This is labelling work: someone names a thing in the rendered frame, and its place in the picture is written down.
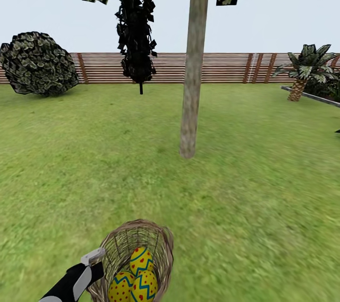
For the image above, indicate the wicker basket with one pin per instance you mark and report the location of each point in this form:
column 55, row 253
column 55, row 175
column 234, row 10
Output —
column 119, row 246

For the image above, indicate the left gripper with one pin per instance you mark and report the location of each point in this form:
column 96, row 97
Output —
column 97, row 272

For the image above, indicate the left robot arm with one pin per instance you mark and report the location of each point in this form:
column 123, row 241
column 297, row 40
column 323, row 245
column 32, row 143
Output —
column 77, row 279

